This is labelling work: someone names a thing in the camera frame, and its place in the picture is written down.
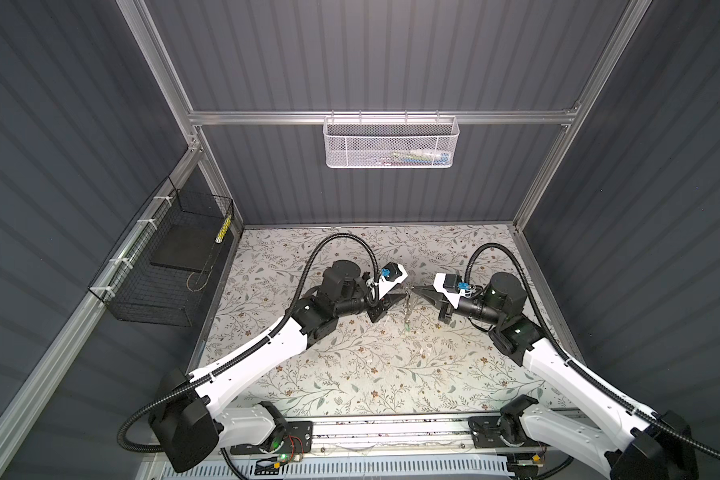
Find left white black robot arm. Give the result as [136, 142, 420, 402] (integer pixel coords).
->
[148, 260, 408, 473]

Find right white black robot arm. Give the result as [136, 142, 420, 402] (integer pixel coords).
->
[413, 272, 699, 479]

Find floral table mat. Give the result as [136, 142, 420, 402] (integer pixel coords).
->
[199, 224, 568, 417]

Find pens in white basket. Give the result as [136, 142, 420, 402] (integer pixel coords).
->
[368, 149, 452, 168]

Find yellow marker in basket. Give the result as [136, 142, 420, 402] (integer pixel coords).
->
[215, 215, 232, 244]

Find black pad in basket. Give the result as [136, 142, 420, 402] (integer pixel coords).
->
[150, 225, 221, 273]

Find right black corrugated cable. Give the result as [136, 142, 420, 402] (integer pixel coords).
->
[464, 242, 720, 472]

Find black corrugated cable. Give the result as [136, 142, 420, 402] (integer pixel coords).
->
[116, 232, 380, 480]
[464, 242, 720, 472]

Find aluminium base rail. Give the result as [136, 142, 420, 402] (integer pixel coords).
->
[149, 412, 637, 460]

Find white wire mesh basket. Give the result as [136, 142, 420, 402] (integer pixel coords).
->
[322, 113, 460, 170]

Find white ventilated cable duct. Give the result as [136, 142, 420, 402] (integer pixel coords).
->
[158, 455, 517, 480]

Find left black corrugated cable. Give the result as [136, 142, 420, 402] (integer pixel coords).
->
[116, 232, 380, 480]

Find black wire basket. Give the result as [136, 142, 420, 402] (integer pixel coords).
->
[89, 180, 235, 328]

